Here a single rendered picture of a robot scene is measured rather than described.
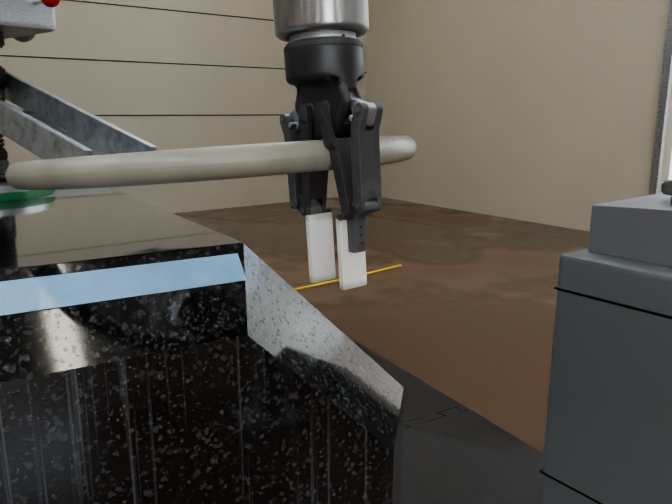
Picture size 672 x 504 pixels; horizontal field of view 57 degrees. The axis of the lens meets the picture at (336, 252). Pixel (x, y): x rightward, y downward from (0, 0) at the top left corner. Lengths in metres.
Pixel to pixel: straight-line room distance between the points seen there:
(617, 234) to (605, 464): 0.37
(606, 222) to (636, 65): 4.64
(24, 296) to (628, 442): 0.88
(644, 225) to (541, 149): 5.09
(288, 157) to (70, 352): 0.29
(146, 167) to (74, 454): 0.30
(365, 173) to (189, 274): 0.26
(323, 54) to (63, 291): 0.36
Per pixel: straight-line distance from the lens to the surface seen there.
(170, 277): 0.72
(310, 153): 0.59
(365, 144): 0.56
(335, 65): 0.58
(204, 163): 0.57
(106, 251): 0.76
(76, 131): 1.17
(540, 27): 6.23
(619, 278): 1.04
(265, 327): 0.74
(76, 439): 0.69
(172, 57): 6.65
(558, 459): 1.20
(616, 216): 1.08
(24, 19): 1.30
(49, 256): 0.76
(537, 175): 6.17
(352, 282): 0.60
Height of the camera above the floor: 1.03
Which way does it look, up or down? 13 degrees down
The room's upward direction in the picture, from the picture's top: straight up
